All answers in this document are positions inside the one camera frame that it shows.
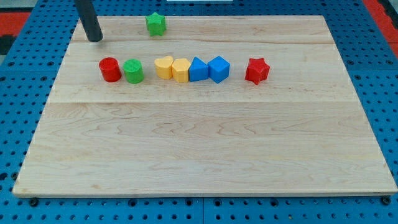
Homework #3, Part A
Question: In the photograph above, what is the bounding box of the red star block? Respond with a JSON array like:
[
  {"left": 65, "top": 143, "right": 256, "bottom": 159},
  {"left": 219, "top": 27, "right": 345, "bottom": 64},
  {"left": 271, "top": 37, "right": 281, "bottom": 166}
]
[{"left": 244, "top": 57, "right": 271, "bottom": 85}]

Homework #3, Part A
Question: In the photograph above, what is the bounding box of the green star block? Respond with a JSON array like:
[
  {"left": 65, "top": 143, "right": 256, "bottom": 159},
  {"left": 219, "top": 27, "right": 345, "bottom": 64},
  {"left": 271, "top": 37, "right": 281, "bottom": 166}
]
[{"left": 146, "top": 12, "right": 167, "bottom": 36}]

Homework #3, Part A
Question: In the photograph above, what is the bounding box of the blue triangle block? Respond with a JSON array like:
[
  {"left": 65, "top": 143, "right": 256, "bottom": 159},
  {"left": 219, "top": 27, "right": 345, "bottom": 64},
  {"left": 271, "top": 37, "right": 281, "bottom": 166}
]
[{"left": 188, "top": 57, "right": 209, "bottom": 82}]

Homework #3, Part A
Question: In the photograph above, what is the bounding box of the blue cube block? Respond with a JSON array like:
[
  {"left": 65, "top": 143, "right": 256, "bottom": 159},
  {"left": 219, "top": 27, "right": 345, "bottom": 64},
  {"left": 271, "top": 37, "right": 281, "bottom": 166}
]
[{"left": 208, "top": 56, "right": 230, "bottom": 83}]

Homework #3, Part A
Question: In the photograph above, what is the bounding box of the yellow pentagon block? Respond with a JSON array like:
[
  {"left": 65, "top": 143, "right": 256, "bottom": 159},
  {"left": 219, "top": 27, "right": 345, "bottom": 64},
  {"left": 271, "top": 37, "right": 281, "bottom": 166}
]
[{"left": 172, "top": 58, "right": 191, "bottom": 83}]

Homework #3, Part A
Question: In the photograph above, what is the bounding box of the yellow heart block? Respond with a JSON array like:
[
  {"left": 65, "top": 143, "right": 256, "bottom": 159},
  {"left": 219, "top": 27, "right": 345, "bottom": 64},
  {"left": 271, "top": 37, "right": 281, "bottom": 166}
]
[{"left": 154, "top": 56, "right": 174, "bottom": 80}]

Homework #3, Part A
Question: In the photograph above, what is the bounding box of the green cylinder block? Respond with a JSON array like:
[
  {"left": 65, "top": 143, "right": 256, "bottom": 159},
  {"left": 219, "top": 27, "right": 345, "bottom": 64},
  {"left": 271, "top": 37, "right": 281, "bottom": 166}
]
[{"left": 123, "top": 58, "right": 144, "bottom": 84}]

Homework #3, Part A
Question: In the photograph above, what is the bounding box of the red cylinder block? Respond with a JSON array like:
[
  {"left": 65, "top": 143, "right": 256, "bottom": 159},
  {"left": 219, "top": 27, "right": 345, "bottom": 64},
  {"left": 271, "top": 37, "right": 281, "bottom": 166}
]
[{"left": 98, "top": 57, "right": 121, "bottom": 82}]

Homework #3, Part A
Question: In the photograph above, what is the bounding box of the light wooden board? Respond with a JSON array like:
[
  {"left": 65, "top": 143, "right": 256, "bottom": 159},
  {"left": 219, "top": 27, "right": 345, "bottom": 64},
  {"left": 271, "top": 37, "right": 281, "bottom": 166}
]
[{"left": 13, "top": 16, "right": 397, "bottom": 198}]

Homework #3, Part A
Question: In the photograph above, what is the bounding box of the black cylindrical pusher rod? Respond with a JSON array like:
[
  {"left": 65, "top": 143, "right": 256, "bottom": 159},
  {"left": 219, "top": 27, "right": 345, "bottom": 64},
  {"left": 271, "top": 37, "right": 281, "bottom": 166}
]
[{"left": 74, "top": 0, "right": 103, "bottom": 42}]

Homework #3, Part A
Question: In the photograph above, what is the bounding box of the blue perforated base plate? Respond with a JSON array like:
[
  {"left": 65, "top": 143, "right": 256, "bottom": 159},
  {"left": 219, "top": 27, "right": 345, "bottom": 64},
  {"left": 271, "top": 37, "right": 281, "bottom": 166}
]
[{"left": 1, "top": 1, "right": 397, "bottom": 223}]

